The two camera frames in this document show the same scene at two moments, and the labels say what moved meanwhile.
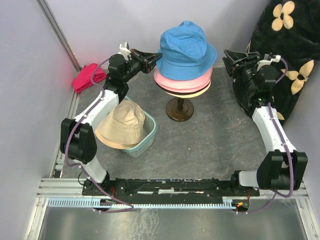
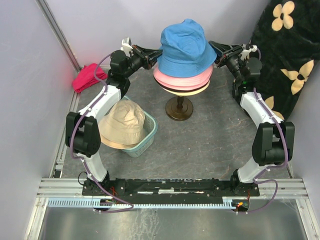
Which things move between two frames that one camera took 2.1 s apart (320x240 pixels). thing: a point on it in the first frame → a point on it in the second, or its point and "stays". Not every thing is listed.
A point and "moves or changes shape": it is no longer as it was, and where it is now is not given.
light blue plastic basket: [151, 127] stays
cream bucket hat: [189, 96] moves or changes shape
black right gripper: [234, 69] → [229, 50]
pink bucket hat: [190, 89] stays
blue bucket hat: [186, 55] stays
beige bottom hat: [123, 126] stays
